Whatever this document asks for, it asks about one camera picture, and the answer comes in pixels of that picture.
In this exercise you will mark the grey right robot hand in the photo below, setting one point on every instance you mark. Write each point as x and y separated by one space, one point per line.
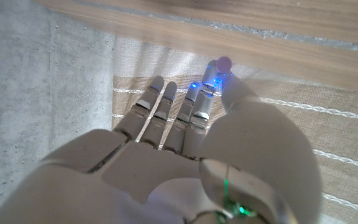
166 174

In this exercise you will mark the grey tape outline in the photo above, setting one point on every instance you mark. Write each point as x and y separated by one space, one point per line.
259 31

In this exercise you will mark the beige striped cloth backdrop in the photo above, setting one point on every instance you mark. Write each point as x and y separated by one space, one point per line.
337 133

